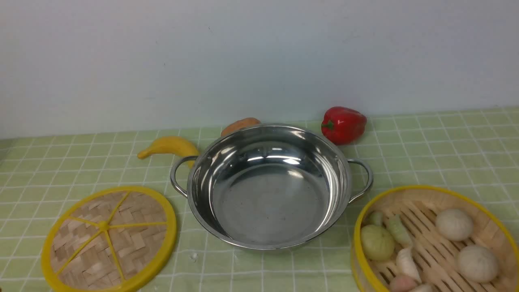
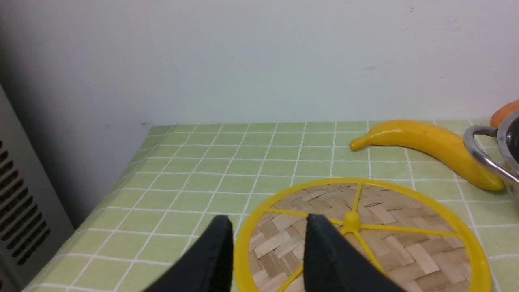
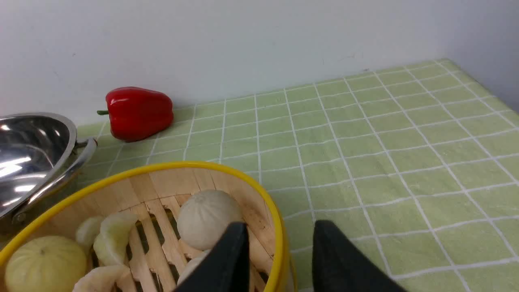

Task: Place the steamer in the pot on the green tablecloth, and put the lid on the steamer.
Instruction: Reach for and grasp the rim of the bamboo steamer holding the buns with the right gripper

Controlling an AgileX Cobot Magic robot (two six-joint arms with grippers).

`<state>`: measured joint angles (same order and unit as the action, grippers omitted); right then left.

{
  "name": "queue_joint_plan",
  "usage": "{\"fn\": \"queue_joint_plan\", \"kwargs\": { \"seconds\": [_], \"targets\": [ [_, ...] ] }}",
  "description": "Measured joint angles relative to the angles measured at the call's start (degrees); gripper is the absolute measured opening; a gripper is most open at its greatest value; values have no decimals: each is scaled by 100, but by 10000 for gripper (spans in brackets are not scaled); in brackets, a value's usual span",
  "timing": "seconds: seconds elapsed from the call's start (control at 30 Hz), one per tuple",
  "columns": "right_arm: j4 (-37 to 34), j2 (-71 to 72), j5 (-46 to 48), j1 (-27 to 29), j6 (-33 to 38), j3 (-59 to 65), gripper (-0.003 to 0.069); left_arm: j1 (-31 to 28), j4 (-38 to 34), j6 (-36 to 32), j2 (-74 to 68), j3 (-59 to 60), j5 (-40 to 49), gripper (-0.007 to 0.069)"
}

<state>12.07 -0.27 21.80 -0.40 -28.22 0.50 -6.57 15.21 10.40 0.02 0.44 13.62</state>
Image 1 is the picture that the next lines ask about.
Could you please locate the pink toy dumpling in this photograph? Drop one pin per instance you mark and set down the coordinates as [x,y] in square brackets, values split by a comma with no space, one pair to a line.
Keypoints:
[402,283]

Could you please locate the white toy bun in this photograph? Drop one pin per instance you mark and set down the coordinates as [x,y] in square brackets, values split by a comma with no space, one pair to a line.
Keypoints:
[454,224]
[478,264]

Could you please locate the white toy dumpling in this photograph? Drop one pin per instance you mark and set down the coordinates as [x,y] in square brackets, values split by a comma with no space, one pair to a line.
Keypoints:
[422,288]
[406,265]

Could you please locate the green checkered tablecloth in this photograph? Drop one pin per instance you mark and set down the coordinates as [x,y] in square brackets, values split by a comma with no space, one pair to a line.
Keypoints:
[474,153]

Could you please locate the yellow toy banana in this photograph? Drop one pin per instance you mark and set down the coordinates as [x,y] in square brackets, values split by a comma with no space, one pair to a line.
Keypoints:
[170,145]

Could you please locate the yellow bamboo steamer lid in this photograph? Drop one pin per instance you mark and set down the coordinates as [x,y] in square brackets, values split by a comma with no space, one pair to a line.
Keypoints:
[115,240]

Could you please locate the green toy bun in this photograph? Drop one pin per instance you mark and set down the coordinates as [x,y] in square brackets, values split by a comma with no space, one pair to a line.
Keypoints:
[377,243]

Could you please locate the red toy bell pepper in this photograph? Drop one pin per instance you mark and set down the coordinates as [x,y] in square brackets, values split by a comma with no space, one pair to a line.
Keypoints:
[342,125]

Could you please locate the stainless steel pot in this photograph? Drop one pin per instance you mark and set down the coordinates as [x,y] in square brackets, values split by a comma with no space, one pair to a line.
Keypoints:
[270,187]

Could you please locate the small green toy dumpling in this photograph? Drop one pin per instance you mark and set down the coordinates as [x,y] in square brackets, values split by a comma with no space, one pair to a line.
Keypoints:
[375,218]

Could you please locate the yellow bamboo steamer basket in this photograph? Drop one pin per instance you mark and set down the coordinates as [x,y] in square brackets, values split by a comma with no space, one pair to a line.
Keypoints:
[434,255]

